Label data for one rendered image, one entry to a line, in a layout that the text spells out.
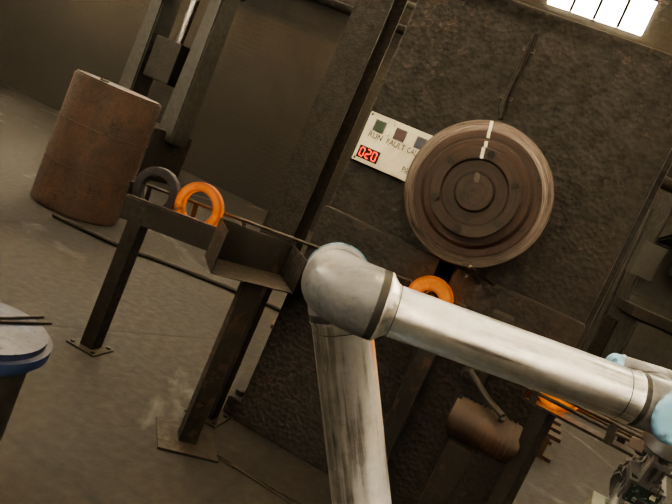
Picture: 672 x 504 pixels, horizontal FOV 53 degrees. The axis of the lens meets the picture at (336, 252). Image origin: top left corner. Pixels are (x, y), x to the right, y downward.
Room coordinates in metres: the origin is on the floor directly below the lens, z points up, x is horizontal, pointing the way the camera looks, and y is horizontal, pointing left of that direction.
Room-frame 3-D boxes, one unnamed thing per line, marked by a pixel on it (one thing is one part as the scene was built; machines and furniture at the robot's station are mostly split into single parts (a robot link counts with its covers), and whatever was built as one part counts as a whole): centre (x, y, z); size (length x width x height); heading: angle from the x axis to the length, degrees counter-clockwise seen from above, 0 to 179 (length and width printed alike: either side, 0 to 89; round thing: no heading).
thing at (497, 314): (2.17, -0.58, 0.68); 0.11 x 0.08 x 0.24; 165
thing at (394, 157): (2.41, -0.04, 1.15); 0.26 x 0.02 x 0.18; 75
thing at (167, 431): (2.10, 0.23, 0.36); 0.26 x 0.20 x 0.72; 110
